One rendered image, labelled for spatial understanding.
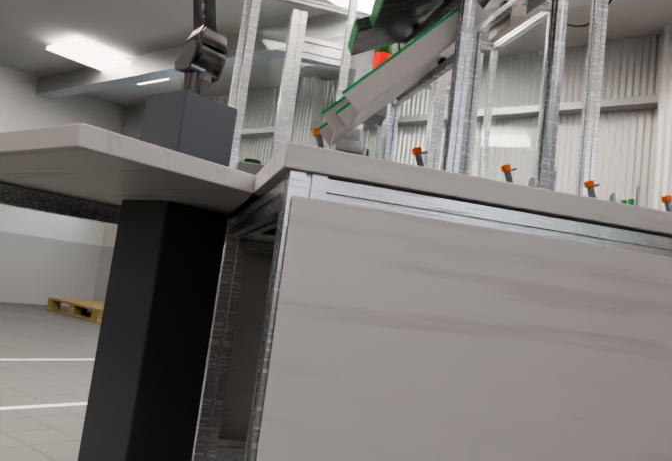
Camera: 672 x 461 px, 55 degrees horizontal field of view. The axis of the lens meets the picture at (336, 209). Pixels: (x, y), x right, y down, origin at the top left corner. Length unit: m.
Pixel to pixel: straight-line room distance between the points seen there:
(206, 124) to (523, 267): 0.78
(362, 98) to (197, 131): 0.42
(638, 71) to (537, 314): 4.95
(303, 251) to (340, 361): 0.13
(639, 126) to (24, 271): 7.52
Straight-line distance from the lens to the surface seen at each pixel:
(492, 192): 0.82
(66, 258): 9.77
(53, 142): 0.89
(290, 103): 2.64
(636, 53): 5.79
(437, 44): 1.12
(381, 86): 1.08
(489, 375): 0.82
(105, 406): 1.40
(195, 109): 1.36
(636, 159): 5.51
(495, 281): 0.82
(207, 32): 1.44
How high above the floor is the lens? 0.70
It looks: 7 degrees up
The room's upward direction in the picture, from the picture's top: 7 degrees clockwise
